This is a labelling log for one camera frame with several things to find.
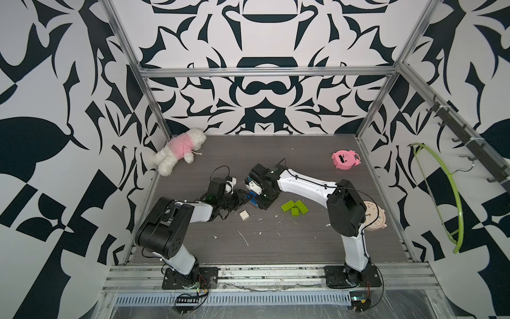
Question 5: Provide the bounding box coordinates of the dark blue lego brick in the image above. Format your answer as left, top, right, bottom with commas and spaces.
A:
246, 191, 258, 208

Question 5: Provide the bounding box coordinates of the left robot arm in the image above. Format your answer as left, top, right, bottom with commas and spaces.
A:
135, 176, 251, 285

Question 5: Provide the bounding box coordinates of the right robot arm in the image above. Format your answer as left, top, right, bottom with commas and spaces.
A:
245, 164, 370, 273

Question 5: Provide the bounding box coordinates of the white lego brick left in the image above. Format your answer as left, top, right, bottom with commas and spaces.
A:
239, 210, 250, 221

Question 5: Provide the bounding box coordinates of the green L-shaped lego brick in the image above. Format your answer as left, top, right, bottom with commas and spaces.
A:
280, 200, 309, 216

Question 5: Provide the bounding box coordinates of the white plush toy pink shirt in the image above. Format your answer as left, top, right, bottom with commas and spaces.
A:
153, 128, 207, 177

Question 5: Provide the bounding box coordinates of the pink alarm clock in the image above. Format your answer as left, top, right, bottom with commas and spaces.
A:
331, 150, 361, 170

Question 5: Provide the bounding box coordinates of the beige round clock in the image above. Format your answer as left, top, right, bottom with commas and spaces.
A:
364, 201, 387, 231

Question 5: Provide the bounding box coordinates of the green hoop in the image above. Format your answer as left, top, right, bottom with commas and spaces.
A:
409, 143, 465, 254

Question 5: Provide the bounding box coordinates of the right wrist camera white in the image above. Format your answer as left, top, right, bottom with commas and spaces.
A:
245, 178, 262, 195

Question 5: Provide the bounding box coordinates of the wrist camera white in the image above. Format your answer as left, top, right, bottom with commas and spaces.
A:
245, 178, 262, 195
225, 176, 236, 194

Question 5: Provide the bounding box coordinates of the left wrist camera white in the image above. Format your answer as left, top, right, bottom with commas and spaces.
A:
225, 176, 236, 194

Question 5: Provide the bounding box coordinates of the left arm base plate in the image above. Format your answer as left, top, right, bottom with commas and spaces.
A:
162, 267, 219, 290

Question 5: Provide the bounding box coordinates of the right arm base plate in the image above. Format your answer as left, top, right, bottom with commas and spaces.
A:
324, 263, 383, 289

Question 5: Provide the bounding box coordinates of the aluminium front rail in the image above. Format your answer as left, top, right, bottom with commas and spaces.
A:
100, 263, 442, 293

